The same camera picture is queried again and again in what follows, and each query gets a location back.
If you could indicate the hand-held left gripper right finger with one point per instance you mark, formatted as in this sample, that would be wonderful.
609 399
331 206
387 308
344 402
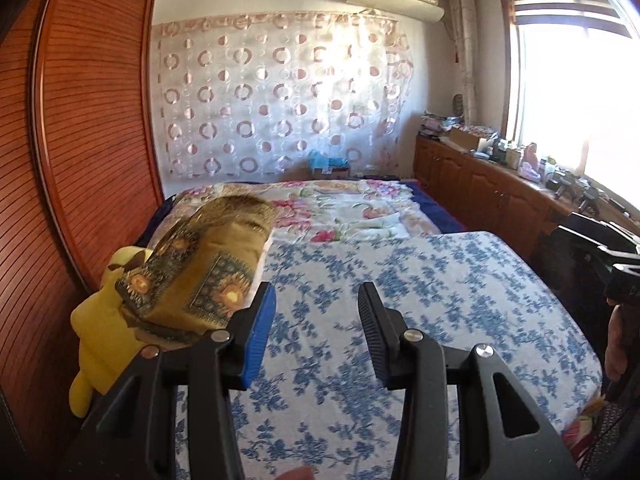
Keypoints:
380 340

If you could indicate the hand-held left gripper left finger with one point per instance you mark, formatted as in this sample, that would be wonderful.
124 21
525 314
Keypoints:
260 340

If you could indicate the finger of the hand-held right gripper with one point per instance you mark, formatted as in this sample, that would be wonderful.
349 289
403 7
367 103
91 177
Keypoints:
605 230
605 252

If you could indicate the golden patterned garment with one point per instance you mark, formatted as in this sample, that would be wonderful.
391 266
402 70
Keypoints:
215 260

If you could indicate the person's right hand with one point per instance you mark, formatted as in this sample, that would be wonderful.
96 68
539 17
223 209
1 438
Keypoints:
622 345

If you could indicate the person's left hand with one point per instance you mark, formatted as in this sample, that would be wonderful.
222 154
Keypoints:
296 475

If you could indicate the dark chair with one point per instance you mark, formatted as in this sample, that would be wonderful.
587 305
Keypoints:
570 280

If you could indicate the black gadget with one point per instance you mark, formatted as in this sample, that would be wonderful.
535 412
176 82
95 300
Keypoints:
570 190

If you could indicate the pink figurine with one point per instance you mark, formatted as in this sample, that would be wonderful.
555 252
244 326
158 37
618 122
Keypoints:
530 162

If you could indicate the wooden sideboard cabinet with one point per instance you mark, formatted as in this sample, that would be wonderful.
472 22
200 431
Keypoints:
480 185

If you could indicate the pink floral quilt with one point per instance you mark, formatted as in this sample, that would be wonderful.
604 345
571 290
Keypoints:
340 210

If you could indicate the wooden framed window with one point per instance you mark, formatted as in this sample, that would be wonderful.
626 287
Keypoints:
570 90

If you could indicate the red patterned blanket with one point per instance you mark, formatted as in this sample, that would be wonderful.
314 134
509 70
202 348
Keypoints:
582 427

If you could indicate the yellow plush toy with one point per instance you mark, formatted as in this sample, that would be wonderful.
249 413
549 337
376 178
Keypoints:
100 350

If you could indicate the cardboard box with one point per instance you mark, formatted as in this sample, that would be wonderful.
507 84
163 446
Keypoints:
462 139

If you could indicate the teal box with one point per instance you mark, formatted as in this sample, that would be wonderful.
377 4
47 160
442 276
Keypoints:
327 162

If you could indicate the stack of colourful packets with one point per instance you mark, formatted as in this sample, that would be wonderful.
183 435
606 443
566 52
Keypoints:
440 125

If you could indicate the pale window curtain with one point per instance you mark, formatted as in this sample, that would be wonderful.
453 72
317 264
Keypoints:
462 50

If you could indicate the sheer circle-patterned curtain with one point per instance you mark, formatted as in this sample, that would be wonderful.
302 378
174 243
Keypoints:
260 100

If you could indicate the wooden slatted wardrobe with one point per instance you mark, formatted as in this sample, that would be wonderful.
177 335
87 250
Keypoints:
75 160

